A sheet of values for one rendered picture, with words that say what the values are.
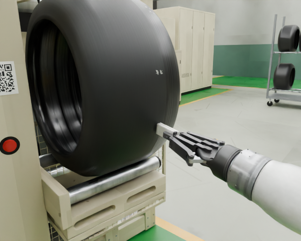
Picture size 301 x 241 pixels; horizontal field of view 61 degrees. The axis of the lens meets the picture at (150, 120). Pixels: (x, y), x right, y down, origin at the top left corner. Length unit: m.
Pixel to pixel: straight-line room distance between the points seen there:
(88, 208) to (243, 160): 0.44
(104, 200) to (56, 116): 0.43
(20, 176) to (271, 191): 0.58
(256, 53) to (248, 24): 1.28
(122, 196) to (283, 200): 0.47
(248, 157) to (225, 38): 12.34
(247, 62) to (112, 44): 11.89
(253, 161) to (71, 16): 0.50
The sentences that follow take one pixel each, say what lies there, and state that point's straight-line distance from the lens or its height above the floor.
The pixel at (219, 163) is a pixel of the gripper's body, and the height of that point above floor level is 1.06.
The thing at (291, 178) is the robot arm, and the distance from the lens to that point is 0.49.
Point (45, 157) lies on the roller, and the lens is 0.98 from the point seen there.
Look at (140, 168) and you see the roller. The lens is 0.84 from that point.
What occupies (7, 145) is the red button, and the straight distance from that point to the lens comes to 0.70.
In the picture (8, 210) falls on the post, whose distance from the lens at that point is 0.77.
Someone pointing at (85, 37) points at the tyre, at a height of 1.31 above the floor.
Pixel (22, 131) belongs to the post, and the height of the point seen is 1.09.
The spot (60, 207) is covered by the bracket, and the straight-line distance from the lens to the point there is 0.69.
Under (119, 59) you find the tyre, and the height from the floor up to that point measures 1.26.
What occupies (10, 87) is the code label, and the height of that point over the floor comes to 1.20.
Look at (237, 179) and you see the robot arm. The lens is 0.52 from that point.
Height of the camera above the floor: 1.28
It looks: 16 degrees down
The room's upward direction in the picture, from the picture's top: 1 degrees counter-clockwise
